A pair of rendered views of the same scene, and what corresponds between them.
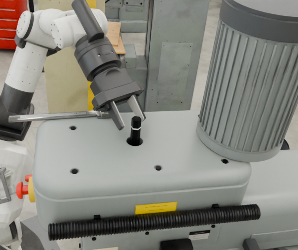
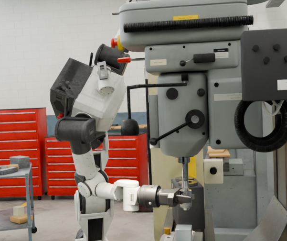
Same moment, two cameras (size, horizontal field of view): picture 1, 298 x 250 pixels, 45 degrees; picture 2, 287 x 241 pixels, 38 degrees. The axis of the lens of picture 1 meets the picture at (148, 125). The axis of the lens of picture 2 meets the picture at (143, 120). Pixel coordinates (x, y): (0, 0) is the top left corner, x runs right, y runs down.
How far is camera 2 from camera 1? 1.35 m
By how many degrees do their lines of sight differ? 38
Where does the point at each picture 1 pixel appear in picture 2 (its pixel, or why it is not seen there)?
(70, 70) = not seen: hidden behind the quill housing
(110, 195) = (158, 8)
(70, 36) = not seen: outside the picture
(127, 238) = (171, 51)
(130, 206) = (169, 17)
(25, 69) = not seen: hidden behind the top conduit
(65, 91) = (168, 164)
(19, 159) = (116, 78)
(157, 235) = (191, 50)
